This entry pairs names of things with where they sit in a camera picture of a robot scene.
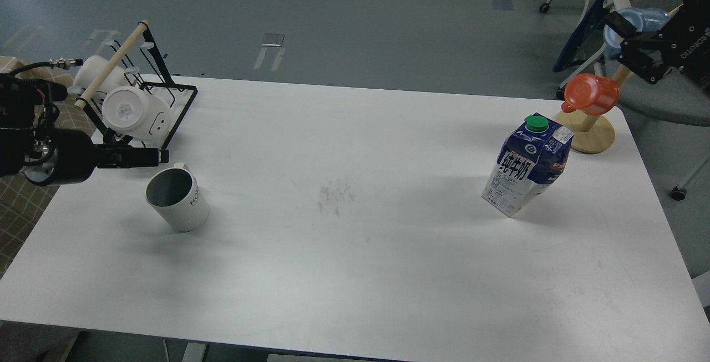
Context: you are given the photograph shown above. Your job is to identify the white cup on rack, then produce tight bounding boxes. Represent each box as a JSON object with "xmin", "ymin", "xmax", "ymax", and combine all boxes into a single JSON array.
[{"xmin": 102, "ymin": 86, "xmax": 173, "ymax": 141}]

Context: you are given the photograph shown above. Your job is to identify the grey office chair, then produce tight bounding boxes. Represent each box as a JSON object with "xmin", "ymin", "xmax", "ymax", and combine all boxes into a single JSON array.
[{"xmin": 553, "ymin": 0, "xmax": 710, "ymax": 202}]

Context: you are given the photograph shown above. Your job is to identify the orange plastic cup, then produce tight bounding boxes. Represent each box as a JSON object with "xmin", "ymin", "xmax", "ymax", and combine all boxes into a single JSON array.
[{"xmin": 561, "ymin": 73, "xmax": 620, "ymax": 116}]

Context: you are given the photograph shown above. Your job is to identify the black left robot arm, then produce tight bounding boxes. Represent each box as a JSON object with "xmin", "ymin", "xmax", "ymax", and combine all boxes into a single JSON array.
[{"xmin": 2, "ymin": 58, "xmax": 169, "ymax": 187}]

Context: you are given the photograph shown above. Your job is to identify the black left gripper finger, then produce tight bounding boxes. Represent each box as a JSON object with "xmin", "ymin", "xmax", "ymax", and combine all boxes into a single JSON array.
[{"xmin": 97, "ymin": 147, "xmax": 169, "ymax": 169}]

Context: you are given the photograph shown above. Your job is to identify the blue plastic cup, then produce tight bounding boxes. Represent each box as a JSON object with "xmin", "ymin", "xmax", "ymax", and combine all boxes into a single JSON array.
[{"xmin": 603, "ymin": 7, "xmax": 671, "ymax": 60}]

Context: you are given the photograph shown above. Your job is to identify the blue white milk carton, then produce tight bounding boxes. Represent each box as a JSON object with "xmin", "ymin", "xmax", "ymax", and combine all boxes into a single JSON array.
[{"xmin": 481, "ymin": 113, "xmax": 575, "ymax": 218}]

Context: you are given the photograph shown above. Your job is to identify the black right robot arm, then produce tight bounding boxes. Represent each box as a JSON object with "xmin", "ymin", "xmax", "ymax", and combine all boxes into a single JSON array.
[{"xmin": 603, "ymin": 0, "xmax": 709, "ymax": 95}]

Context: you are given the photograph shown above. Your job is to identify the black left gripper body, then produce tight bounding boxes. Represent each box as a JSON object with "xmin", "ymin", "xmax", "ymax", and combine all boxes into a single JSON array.
[{"xmin": 22, "ymin": 129, "xmax": 100, "ymax": 187}]

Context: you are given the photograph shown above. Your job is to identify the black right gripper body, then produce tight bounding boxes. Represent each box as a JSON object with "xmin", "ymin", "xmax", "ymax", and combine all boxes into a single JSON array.
[{"xmin": 603, "ymin": 10, "xmax": 709, "ymax": 85}]

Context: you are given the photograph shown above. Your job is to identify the beige checkered cloth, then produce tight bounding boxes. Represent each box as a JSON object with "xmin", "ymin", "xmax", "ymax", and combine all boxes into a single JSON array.
[{"xmin": 0, "ymin": 56, "xmax": 95, "ymax": 277}]

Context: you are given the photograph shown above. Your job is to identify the wooden mug tree stand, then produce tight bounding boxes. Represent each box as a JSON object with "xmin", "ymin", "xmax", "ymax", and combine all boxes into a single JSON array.
[{"xmin": 555, "ymin": 4, "xmax": 683, "ymax": 155}]

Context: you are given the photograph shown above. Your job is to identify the white ribbed ceramic mug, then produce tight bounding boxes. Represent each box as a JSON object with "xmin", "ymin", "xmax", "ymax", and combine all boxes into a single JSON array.
[{"xmin": 145, "ymin": 162, "xmax": 210, "ymax": 233}]

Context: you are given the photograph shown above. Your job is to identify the black wire cup rack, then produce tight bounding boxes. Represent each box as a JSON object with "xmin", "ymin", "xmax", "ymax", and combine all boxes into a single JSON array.
[{"xmin": 69, "ymin": 19, "xmax": 197, "ymax": 164}]

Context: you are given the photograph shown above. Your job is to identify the white cup behind rack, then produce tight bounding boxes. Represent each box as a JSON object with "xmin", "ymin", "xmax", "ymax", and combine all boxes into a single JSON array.
[{"xmin": 68, "ymin": 55, "xmax": 131, "ymax": 98}]

